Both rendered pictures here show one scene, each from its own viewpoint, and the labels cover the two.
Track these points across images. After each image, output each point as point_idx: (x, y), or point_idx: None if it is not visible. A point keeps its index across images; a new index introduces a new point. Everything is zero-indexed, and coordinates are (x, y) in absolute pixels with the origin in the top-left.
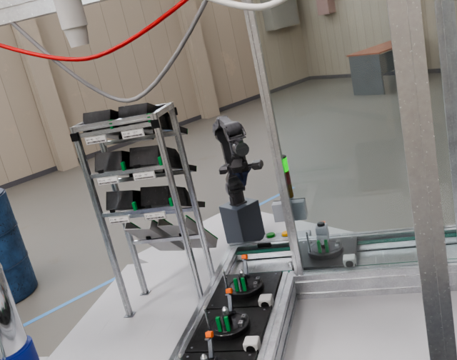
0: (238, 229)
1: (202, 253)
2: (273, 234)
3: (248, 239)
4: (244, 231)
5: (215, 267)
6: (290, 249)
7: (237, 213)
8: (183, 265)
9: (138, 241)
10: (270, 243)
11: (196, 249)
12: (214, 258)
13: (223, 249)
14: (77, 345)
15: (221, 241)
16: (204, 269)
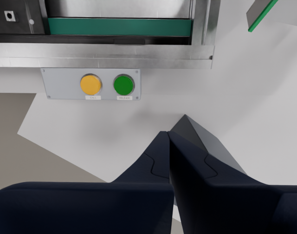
0: (200, 133)
1: (257, 113)
2: (116, 80)
3: (181, 125)
4: (187, 130)
5: (232, 54)
6: (69, 18)
7: (205, 147)
8: (291, 74)
9: None
10: (113, 42)
11: (267, 127)
12: (235, 88)
13: (222, 119)
14: None
15: (228, 146)
16: (251, 49)
